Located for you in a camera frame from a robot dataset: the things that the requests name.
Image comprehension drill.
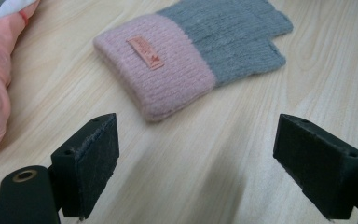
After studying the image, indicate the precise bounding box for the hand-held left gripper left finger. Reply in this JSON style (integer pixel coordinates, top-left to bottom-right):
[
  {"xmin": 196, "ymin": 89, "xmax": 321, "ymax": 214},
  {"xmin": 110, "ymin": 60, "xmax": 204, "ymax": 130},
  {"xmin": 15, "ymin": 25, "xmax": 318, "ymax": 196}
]
[{"xmin": 49, "ymin": 112, "xmax": 120, "ymax": 220}]

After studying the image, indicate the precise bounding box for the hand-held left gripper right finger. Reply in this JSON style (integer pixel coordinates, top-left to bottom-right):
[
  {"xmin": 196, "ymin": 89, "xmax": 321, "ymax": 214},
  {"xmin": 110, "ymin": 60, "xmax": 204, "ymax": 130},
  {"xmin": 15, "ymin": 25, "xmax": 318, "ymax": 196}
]
[{"xmin": 272, "ymin": 113, "xmax": 358, "ymax": 221}]

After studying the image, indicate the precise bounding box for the pink and grey knit glove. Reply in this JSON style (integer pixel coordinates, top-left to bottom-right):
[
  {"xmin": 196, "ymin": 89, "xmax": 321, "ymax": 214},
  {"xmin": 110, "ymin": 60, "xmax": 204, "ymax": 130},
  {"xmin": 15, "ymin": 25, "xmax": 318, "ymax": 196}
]
[{"xmin": 92, "ymin": 0, "xmax": 295, "ymax": 123}]

